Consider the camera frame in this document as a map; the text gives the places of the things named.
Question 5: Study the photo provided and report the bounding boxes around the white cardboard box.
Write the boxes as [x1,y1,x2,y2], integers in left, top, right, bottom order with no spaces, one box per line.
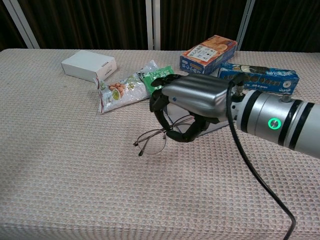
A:
[60,49,118,83]

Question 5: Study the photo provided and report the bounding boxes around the dark brown curtain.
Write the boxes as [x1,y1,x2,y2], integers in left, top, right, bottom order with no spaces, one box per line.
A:
[0,0,320,55]

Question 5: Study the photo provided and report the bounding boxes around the white metal frame post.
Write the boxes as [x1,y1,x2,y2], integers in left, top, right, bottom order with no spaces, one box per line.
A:
[145,0,154,50]
[152,0,161,50]
[236,0,256,51]
[2,0,40,50]

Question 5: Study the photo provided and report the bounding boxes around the orange and blue biscuit box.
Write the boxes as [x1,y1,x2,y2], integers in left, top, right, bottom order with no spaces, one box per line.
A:
[179,34,238,77]

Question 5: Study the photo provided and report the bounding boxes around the white snack bag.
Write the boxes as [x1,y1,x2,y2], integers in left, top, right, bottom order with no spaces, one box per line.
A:
[93,59,160,115]

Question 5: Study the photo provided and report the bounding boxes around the thin metal frame eyeglasses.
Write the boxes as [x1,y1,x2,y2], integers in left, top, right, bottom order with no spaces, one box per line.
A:
[133,114,198,157]

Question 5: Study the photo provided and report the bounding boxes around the long blue cookie box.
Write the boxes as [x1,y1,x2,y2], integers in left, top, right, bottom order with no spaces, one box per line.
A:
[216,62,300,95]

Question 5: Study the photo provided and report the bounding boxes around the pink waffle tablecloth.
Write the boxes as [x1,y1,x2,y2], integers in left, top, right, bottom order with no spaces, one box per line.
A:
[0,48,320,240]

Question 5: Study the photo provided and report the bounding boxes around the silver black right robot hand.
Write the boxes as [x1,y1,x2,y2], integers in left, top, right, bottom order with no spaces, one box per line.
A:
[149,73,232,143]

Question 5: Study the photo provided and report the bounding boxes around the navy blue glasses case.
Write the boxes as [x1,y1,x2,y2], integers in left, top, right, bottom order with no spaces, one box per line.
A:
[166,103,230,137]

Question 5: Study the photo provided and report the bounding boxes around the green sachet packet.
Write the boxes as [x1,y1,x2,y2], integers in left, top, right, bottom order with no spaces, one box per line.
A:
[141,65,176,95]

